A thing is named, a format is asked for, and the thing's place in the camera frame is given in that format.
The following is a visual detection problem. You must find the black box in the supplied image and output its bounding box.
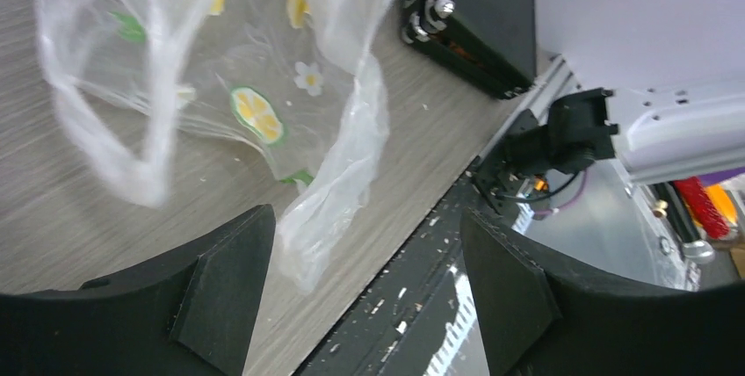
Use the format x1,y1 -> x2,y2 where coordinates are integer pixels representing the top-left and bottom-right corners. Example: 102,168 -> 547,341
400,0 -> 538,99

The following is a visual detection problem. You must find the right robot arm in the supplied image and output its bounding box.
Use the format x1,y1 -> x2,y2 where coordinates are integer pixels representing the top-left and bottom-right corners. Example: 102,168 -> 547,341
537,0 -> 744,185

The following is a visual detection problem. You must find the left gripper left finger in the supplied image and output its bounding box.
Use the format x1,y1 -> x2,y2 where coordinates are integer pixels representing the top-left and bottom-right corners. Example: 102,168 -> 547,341
1,205 -> 276,375

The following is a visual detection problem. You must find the clear printed plastic bag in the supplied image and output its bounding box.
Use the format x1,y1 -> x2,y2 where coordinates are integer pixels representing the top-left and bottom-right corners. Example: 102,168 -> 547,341
34,0 -> 394,292

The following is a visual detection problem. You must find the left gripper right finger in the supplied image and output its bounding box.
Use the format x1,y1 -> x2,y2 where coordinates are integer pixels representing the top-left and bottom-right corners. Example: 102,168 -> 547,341
460,209 -> 744,375

